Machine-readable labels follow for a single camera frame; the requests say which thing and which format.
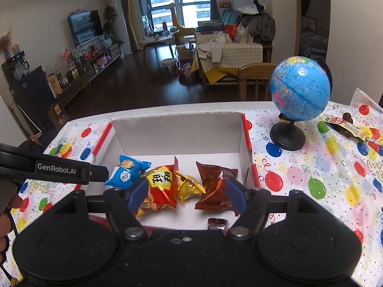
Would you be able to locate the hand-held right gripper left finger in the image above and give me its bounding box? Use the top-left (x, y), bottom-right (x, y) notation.
top-left (64, 178), bottom-right (149, 241)

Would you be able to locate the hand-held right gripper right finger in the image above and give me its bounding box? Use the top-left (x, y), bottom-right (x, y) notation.
top-left (225, 178), bottom-right (312, 240)

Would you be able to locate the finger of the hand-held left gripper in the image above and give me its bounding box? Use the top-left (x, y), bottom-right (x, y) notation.
top-left (90, 163), bottom-right (110, 185)

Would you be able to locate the blue cookie packet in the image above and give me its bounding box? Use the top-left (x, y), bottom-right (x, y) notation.
top-left (105, 155), bottom-right (152, 188)

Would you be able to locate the red yellow snack packet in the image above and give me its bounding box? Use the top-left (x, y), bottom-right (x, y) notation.
top-left (135, 157), bottom-right (180, 217)

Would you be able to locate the brown snack packet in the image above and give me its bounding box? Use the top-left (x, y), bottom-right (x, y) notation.
top-left (194, 161), bottom-right (240, 213)

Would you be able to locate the yellow candy packet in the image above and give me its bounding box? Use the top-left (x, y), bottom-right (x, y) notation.
top-left (175, 170), bottom-right (207, 205)

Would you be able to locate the red cardboard box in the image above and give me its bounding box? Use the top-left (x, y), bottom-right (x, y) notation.
top-left (90, 111), bottom-right (261, 231)

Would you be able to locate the person's left hand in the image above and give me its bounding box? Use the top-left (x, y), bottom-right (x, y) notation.
top-left (0, 197), bottom-right (24, 256)

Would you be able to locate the black bag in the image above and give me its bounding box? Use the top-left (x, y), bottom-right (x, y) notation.
top-left (18, 139), bottom-right (46, 154)

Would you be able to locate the dark cabinet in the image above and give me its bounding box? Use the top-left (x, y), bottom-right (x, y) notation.
top-left (1, 60), bottom-right (58, 132)

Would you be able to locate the balloon print tablecloth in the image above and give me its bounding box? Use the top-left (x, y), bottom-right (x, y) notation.
top-left (12, 88), bottom-right (383, 287)

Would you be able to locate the wooden tv cabinet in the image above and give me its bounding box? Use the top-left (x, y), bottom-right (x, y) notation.
top-left (56, 43), bottom-right (124, 109)

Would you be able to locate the blue globe on black stand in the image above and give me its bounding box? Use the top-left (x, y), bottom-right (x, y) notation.
top-left (269, 56), bottom-right (333, 152)

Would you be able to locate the round stool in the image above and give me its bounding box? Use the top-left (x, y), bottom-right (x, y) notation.
top-left (161, 59), bottom-right (178, 72)

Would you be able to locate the dark snack wrapper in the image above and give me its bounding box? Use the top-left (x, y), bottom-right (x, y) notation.
top-left (325, 112), bottom-right (374, 144)

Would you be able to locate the sofa with cream cover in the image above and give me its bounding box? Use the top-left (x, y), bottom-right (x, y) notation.
top-left (194, 40), bottom-right (264, 85)

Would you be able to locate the coffee table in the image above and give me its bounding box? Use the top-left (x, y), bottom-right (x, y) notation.
top-left (139, 33), bottom-right (176, 64)

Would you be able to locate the television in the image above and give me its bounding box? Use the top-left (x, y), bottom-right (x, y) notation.
top-left (67, 10), bottom-right (104, 48)

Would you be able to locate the white standing air conditioner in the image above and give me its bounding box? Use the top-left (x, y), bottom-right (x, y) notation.
top-left (109, 0), bottom-right (131, 56)

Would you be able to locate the pile of clothes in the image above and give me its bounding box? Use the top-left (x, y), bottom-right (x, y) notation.
top-left (239, 0), bottom-right (276, 44)

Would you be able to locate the window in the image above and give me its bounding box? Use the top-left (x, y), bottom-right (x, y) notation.
top-left (136, 0), bottom-right (216, 34)

